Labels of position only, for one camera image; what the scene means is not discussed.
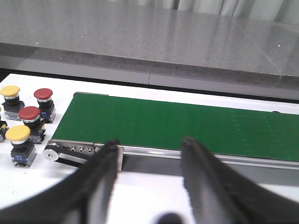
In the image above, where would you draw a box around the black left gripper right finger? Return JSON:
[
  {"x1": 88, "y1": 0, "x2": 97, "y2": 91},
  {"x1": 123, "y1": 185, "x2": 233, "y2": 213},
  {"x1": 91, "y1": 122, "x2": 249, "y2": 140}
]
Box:
[{"x1": 181, "y1": 137, "x2": 299, "y2": 224}]

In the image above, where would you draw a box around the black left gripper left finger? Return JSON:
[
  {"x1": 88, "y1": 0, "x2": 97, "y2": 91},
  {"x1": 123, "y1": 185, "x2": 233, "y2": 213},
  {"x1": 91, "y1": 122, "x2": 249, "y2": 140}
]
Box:
[{"x1": 0, "y1": 140, "x2": 119, "y2": 224}]

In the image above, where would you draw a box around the red mushroom push button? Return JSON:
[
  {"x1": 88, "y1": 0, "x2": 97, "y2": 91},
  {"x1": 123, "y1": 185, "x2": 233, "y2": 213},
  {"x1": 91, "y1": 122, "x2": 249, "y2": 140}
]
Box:
[
  {"x1": 18, "y1": 106, "x2": 46, "y2": 144},
  {"x1": 34, "y1": 88, "x2": 56, "y2": 123}
]

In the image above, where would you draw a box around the conveyor drive pulley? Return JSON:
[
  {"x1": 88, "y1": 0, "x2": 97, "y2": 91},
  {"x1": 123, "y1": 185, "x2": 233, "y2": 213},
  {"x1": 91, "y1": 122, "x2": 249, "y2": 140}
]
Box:
[{"x1": 43, "y1": 139, "x2": 97, "y2": 167}]

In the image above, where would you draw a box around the green conveyor belt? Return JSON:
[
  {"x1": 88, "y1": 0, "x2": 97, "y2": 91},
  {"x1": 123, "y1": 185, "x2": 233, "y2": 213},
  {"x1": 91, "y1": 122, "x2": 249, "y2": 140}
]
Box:
[{"x1": 53, "y1": 93, "x2": 299, "y2": 161}]

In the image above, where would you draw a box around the yellow mushroom push button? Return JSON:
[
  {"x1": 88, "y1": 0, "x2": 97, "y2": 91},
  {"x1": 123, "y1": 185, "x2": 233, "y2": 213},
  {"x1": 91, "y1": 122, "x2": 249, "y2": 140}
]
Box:
[
  {"x1": 6, "y1": 125, "x2": 37, "y2": 167},
  {"x1": 0, "y1": 85, "x2": 25, "y2": 121}
]

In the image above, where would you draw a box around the grey stone counter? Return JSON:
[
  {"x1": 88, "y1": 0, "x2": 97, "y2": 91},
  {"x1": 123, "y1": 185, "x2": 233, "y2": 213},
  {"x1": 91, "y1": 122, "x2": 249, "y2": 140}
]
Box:
[{"x1": 0, "y1": 0, "x2": 299, "y2": 100}]

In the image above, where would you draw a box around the steel conveyor support bracket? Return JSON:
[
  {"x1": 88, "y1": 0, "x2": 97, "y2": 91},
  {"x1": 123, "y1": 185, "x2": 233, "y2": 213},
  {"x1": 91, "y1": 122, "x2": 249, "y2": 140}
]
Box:
[{"x1": 117, "y1": 146, "x2": 124, "y2": 172}]

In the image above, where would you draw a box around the aluminium conveyor frame rail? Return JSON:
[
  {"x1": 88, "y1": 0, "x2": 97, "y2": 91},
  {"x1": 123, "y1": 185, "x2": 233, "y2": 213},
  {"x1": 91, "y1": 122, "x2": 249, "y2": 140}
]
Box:
[{"x1": 93, "y1": 142, "x2": 299, "y2": 170}]

